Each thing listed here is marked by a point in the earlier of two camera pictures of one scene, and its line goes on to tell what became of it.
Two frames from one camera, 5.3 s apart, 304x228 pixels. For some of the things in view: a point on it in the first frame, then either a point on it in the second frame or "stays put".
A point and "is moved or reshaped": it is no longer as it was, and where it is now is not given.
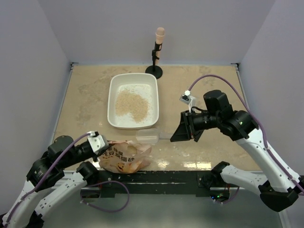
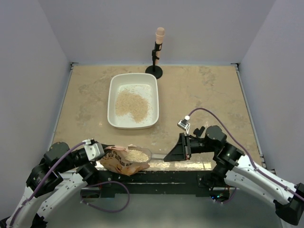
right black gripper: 186,129 to 182,150
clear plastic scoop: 151,136 to 138,154
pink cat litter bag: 123,156 is moved or reshaped
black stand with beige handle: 155,69 stays put
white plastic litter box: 133,100 stays put
